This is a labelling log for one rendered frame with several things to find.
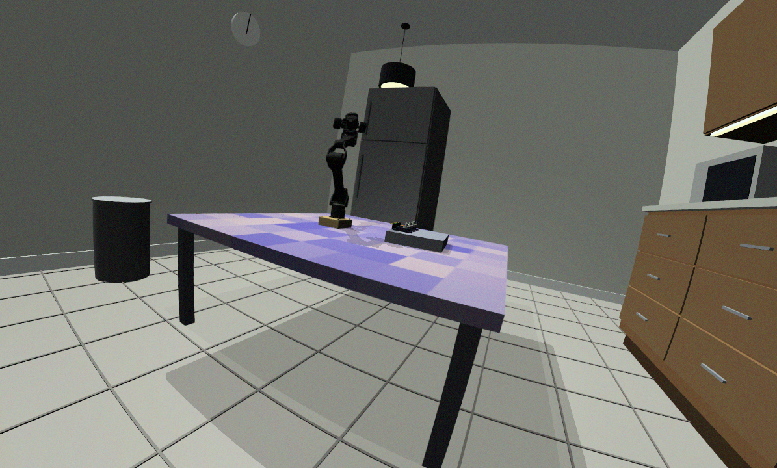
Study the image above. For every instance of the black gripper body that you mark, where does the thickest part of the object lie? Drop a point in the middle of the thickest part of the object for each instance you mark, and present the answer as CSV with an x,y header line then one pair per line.
x,y
338,123

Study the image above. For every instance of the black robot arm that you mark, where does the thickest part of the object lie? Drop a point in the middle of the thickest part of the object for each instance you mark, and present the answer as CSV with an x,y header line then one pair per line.
x,y
336,163

